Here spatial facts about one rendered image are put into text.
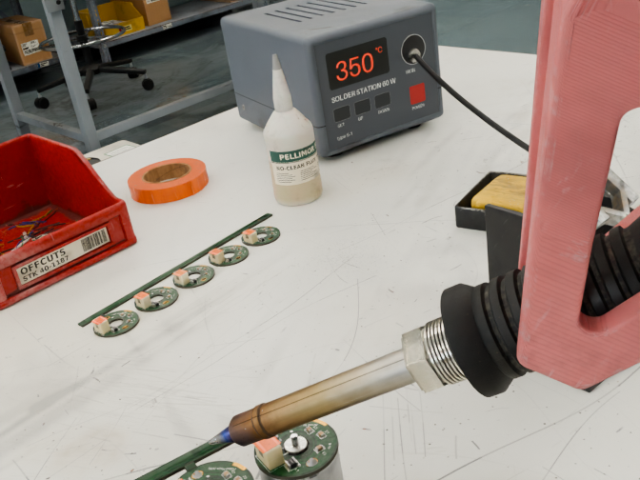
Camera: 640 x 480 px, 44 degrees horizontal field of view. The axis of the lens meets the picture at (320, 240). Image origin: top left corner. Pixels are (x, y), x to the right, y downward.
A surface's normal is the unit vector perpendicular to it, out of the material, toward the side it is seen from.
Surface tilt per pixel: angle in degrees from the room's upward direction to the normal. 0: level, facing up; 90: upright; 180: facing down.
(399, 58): 90
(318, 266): 0
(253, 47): 90
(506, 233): 90
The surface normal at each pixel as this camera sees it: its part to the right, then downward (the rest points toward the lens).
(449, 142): -0.14, -0.88
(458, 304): 0.00, -0.72
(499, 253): -0.75, 0.40
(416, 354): -0.58, -0.45
